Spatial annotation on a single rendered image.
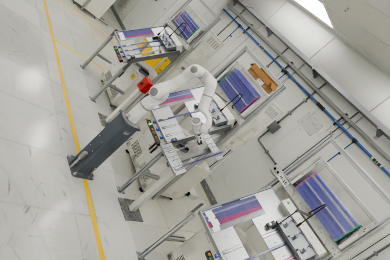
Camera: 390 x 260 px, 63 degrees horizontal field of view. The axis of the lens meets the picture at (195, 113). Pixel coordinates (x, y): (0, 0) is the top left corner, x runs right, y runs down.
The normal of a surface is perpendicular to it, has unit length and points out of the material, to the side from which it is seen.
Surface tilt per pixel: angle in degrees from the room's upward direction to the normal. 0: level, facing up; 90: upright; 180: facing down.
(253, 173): 90
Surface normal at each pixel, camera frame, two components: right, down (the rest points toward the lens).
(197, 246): -0.56, -0.37
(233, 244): 0.12, -0.72
